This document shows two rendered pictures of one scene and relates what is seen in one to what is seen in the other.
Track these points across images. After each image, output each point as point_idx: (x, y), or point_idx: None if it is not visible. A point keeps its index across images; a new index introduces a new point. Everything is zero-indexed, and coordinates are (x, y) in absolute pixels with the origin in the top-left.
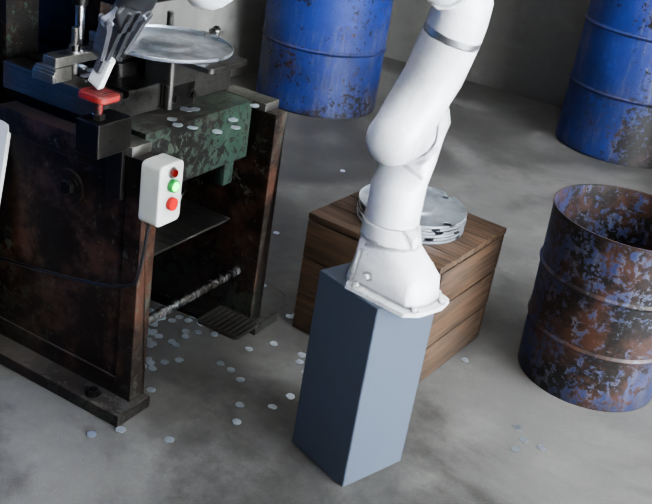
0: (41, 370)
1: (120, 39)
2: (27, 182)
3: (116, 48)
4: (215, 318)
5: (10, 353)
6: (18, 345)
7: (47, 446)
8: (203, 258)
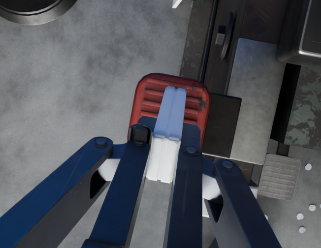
0: (187, 56)
1: (165, 232)
2: None
3: (170, 197)
4: (276, 166)
5: (194, 23)
6: (207, 21)
7: (129, 104)
8: None
